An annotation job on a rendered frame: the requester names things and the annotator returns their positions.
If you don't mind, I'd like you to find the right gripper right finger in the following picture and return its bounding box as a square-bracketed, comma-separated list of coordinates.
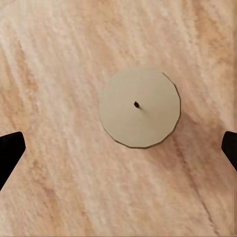
[221, 131, 237, 171]

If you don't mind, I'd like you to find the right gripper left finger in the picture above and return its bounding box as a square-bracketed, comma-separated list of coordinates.
[0, 132, 26, 190]

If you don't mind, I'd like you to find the pillar candle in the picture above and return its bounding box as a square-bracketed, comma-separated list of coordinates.
[99, 67, 181, 149]

